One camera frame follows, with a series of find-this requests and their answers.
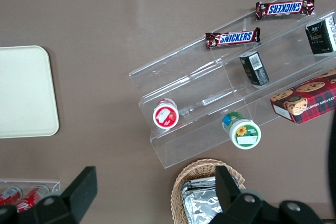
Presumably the foil-wrapped sandwich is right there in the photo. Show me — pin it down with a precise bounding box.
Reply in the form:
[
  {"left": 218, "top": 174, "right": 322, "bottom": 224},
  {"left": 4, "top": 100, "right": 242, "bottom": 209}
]
[
  {"left": 183, "top": 188, "right": 224, "bottom": 224},
  {"left": 180, "top": 176, "right": 218, "bottom": 196}
]

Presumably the cream plastic tray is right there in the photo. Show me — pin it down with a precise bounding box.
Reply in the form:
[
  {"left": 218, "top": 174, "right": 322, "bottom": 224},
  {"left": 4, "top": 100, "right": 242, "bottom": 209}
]
[{"left": 0, "top": 45, "right": 60, "bottom": 139}]

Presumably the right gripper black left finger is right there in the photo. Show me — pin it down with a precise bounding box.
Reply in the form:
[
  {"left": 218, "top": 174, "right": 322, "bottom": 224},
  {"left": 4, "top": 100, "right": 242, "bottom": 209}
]
[{"left": 33, "top": 166, "right": 98, "bottom": 224}]

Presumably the clear acrylic bottle rack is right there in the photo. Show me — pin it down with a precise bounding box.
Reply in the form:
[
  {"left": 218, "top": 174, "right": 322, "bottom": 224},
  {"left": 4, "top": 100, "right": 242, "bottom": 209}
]
[{"left": 0, "top": 180, "right": 61, "bottom": 201}]

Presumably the Snickers chocolate bar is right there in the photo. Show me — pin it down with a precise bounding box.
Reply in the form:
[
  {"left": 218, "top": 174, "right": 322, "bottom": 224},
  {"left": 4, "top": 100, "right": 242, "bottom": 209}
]
[
  {"left": 255, "top": 0, "right": 316, "bottom": 21},
  {"left": 205, "top": 27, "right": 261, "bottom": 50}
]

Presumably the red cola bottle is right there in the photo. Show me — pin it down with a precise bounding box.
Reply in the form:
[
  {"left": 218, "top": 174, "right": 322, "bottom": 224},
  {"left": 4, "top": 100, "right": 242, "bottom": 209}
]
[
  {"left": 17, "top": 185, "right": 50, "bottom": 213},
  {"left": 0, "top": 186, "right": 23, "bottom": 206}
]

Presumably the light wicker basket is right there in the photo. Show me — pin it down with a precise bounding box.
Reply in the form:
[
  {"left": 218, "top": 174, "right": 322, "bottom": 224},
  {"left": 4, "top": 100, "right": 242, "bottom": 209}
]
[{"left": 170, "top": 158, "right": 246, "bottom": 224}]

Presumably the red-lidded yogurt cup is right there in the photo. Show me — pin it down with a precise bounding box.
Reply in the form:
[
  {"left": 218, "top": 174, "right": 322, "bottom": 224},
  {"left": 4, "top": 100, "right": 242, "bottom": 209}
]
[{"left": 152, "top": 98, "right": 180, "bottom": 130}]

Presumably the clear acrylic stepped display stand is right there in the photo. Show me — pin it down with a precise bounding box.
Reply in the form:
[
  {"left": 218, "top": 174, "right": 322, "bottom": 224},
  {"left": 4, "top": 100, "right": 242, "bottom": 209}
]
[{"left": 128, "top": 0, "right": 336, "bottom": 169}]

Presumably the small black carton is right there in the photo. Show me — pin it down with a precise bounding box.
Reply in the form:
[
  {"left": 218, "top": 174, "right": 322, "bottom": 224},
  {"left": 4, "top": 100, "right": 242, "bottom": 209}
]
[
  {"left": 304, "top": 15, "right": 336, "bottom": 56},
  {"left": 239, "top": 51, "right": 270, "bottom": 87}
]

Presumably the green-lidded sunflower cup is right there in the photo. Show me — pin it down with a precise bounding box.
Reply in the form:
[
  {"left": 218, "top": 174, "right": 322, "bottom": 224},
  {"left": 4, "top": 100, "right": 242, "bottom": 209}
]
[{"left": 222, "top": 111, "right": 261, "bottom": 151}]

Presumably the red tartan cookie box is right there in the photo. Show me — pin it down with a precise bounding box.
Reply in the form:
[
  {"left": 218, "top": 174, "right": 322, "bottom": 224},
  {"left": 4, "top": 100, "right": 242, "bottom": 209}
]
[{"left": 269, "top": 68, "right": 336, "bottom": 125}]

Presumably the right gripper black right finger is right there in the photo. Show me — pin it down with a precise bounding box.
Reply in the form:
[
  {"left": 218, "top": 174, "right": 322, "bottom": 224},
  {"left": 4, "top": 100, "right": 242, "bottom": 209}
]
[{"left": 209, "top": 165, "right": 271, "bottom": 224}]

